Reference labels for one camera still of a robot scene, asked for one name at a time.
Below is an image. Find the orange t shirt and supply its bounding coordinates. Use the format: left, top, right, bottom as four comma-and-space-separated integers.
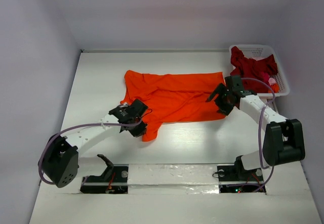
121, 70, 225, 142

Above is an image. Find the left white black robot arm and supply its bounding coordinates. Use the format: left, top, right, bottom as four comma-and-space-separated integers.
37, 99, 148, 188

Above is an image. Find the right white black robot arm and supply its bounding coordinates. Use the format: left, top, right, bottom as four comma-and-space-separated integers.
207, 75, 305, 182

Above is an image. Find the dark red t shirt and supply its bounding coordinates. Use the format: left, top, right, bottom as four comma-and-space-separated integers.
230, 46, 278, 82

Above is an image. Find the pink garment in basket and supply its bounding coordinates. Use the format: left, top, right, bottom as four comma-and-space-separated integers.
261, 72, 276, 86

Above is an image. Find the small orange garment in basket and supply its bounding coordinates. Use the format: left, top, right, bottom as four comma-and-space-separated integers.
268, 83, 280, 93

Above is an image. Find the white plastic basket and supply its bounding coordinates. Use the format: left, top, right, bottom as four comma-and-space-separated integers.
229, 44, 290, 99

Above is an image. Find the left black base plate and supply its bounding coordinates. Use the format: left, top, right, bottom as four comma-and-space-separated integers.
80, 165, 129, 194

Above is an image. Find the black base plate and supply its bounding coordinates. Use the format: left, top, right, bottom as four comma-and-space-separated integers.
80, 165, 129, 194
213, 165, 266, 194

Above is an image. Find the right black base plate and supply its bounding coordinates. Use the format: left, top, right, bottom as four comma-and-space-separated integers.
213, 165, 266, 194

